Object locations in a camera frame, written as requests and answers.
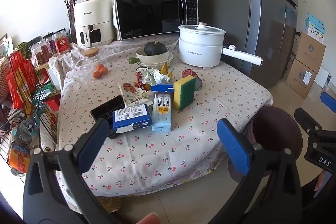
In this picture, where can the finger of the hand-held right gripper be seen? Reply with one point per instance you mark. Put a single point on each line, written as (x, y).
(305, 119)
(329, 102)

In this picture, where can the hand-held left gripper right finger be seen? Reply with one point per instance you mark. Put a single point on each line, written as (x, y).
(234, 146)

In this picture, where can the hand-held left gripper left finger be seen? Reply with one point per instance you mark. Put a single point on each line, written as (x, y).
(92, 146)

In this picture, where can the brown trash bin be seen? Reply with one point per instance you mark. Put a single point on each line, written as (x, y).
(275, 132)

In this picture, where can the black plastic tray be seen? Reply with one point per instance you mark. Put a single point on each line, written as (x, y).
(106, 108)

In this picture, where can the blue white cardboard box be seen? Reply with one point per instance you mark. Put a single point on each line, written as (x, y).
(132, 117)

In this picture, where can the yellow green sponge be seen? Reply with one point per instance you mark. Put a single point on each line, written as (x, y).
(183, 92)

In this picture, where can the person's right hand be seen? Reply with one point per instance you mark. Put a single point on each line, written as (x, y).
(320, 182)

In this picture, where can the person's left hand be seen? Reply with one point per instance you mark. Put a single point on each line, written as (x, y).
(147, 219)

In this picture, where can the white flat board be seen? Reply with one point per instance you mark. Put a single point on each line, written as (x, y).
(323, 78)

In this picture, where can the brown cardboard box with label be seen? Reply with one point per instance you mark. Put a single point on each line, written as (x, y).
(302, 79)

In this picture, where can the white twine spool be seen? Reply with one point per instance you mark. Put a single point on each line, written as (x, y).
(47, 143)

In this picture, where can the cherry print tablecloth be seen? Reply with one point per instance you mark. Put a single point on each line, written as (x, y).
(147, 153)

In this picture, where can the white snack packet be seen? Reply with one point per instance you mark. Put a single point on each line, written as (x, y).
(132, 95)

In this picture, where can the small orange fruit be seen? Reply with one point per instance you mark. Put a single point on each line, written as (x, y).
(99, 66)
(96, 74)
(104, 70)

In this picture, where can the orange snack bag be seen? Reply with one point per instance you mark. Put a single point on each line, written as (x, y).
(19, 159)

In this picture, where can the light blue printed box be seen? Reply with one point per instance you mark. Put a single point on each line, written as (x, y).
(315, 28)

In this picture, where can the light blue milk carton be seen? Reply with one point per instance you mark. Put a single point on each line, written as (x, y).
(162, 113)

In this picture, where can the glass pitcher with wooden lid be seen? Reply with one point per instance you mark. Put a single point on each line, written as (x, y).
(90, 62)

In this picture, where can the red crumpled snack bag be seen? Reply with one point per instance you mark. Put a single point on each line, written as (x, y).
(141, 77)

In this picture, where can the narrow blue box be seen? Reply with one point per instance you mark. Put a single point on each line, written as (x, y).
(161, 87)

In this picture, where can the red packets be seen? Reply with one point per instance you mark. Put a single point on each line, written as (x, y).
(22, 79)

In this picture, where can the white crumpled tissue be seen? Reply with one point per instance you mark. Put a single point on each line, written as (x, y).
(158, 76)

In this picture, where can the glass spice jar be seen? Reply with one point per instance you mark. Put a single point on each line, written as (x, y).
(39, 54)
(49, 46)

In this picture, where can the white electric cooking pot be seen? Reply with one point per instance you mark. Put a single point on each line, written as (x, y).
(200, 45)

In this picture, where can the stacked white bowls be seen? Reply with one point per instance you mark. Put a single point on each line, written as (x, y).
(155, 59)

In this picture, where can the red label glass jar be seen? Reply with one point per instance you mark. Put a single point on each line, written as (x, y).
(62, 43)

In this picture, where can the wicker basket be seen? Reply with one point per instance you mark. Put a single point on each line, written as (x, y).
(4, 79)

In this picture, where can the grey refrigerator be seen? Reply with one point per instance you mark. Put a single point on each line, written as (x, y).
(252, 14)

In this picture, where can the dark green squash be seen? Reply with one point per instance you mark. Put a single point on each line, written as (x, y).
(155, 47)

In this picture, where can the cream air fryer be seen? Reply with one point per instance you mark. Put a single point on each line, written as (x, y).
(93, 22)

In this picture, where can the glass vase with dried branches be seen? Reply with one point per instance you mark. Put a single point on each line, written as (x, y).
(71, 8)

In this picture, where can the black microwave oven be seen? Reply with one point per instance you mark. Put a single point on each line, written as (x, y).
(155, 14)

